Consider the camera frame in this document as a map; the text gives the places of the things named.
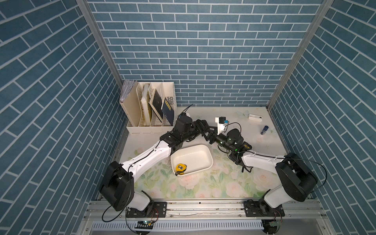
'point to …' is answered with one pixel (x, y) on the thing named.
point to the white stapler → (255, 117)
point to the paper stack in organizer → (127, 85)
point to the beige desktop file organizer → (132, 110)
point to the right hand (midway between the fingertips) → (203, 129)
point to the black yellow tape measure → (246, 146)
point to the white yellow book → (146, 104)
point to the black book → (155, 104)
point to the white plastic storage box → (196, 158)
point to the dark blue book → (168, 111)
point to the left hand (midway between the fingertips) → (209, 127)
